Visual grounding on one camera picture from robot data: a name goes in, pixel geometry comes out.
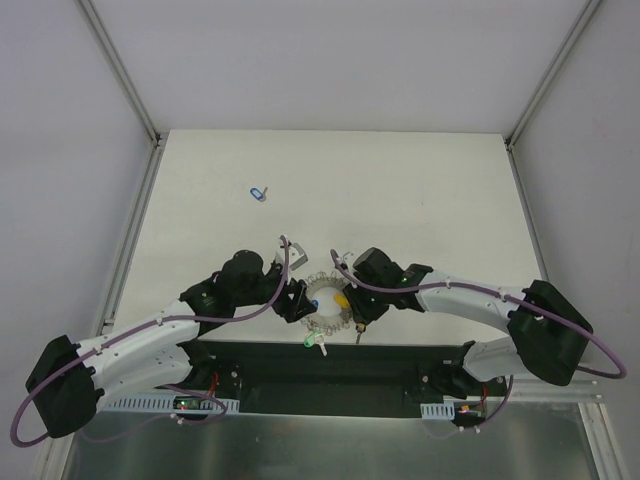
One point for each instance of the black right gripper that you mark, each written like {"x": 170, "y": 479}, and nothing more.
{"x": 358, "y": 300}

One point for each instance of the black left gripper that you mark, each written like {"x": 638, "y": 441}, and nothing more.
{"x": 291, "y": 300}

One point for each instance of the green key tag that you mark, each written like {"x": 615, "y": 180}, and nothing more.
{"x": 310, "y": 340}

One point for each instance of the silver key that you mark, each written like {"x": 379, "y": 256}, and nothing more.
{"x": 321, "y": 343}

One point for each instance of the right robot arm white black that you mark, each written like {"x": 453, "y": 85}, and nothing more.
{"x": 542, "y": 333}

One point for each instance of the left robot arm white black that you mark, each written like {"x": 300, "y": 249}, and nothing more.
{"x": 72, "y": 381}

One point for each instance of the blue tagged key on table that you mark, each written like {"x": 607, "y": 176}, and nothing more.
{"x": 259, "y": 195}

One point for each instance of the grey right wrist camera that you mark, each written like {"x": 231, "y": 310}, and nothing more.
{"x": 345, "y": 260}

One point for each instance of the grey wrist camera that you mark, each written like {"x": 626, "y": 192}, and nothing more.
{"x": 297, "y": 255}
{"x": 345, "y": 260}

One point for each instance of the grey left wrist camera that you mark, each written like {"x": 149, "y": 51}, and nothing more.
{"x": 297, "y": 255}

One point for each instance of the right white cable duct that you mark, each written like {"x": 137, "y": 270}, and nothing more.
{"x": 438, "y": 411}

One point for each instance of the white cable duct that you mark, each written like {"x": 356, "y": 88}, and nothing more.
{"x": 171, "y": 403}
{"x": 438, "y": 411}

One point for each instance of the left white cable duct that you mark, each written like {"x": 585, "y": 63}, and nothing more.
{"x": 171, "y": 403}

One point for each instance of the right side frame rail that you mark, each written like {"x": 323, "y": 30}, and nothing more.
{"x": 532, "y": 233}

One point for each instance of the frame rail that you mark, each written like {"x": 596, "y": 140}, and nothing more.
{"x": 532, "y": 233}
{"x": 117, "y": 280}

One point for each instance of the left side frame rail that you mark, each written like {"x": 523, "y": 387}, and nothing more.
{"x": 117, "y": 280}

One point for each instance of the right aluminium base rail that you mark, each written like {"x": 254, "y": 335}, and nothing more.
{"x": 581, "y": 390}

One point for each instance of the right aluminium frame post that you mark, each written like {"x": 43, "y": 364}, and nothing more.
{"x": 577, "y": 30}

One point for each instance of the aluminium frame post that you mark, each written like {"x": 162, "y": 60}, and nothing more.
{"x": 110, "y": 53}
{"x": 577, "y": 30}

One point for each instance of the left aluminium frame post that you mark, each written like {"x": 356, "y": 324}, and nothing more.
{"x": 110, "y": 53}

